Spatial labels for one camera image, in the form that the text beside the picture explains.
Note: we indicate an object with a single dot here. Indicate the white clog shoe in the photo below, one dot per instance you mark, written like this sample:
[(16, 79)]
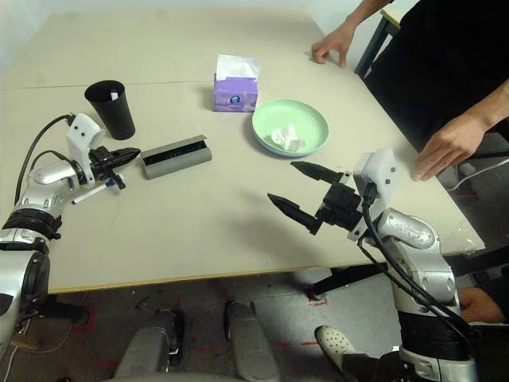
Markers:
[(334, 346)]

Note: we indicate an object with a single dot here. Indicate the bystander black clothed torso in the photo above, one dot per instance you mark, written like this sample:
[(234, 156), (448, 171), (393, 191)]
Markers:
[(437, 67)]

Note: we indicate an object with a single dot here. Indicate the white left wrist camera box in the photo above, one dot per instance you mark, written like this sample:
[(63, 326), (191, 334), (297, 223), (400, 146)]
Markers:
[(81, 135)]

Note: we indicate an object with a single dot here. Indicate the grey glasses case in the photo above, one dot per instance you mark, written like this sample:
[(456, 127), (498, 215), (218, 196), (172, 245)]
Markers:
[(179, 165)]

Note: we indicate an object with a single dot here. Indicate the bystander left hand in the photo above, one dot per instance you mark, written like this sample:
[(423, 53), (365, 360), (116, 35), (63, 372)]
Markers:
[(449, 149)]

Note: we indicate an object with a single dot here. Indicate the bystander left forearm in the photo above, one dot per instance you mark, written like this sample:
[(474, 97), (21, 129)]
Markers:
[(493, 107)]

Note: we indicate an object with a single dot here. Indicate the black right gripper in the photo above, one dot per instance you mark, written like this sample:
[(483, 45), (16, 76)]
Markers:
[(342, 203)]

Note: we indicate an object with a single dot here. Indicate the slim marker black eraser cap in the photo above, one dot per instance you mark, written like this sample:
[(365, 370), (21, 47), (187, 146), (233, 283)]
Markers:
[(89, 196)]

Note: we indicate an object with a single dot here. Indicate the grey robot torso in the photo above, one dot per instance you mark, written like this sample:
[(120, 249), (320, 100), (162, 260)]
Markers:
[(167, 378)]

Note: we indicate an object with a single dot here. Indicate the clear plastic film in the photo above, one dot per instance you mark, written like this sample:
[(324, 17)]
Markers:
[(467, 240)]

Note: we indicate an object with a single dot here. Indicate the bystander right forearm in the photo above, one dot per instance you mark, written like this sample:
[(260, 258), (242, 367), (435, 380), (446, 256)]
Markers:
[(364, 14)]

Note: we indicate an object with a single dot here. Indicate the brown wooden piece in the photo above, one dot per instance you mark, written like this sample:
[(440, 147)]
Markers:
[(24, 344)]

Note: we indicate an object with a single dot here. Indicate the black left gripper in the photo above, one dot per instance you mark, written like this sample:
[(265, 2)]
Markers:
[(101, 161)]

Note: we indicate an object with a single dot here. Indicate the grey robot left leg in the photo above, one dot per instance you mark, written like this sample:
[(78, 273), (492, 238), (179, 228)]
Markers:
[(149, 346)]

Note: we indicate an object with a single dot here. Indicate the side table with black legs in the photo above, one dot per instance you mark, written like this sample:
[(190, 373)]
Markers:
[(374, 44)]

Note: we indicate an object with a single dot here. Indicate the bystander right hand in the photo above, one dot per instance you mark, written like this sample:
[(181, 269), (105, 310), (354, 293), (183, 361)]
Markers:
[(338, 41)]

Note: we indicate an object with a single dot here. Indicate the grey robot leg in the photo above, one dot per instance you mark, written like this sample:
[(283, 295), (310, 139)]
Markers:
[(149, 346), (250, 346)]

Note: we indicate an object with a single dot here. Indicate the purple tissue box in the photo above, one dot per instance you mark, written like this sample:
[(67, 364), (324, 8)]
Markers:
[(234, 95)]

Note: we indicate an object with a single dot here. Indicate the black plastic cup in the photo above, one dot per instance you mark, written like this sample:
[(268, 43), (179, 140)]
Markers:
[(115, 115)]

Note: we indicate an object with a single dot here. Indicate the grey robot right leg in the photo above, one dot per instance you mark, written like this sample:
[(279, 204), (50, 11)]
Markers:
[(250, 346)]

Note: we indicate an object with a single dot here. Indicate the light green plate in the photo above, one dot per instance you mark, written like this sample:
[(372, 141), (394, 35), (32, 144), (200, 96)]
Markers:
[(302, 119)]

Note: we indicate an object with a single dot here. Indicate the black table leg bar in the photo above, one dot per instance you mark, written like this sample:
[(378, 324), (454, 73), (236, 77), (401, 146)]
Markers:
[(63, 308), (350, 278)]

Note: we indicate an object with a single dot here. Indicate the white tissue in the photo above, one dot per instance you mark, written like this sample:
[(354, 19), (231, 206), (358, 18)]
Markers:
[(284, 137)]

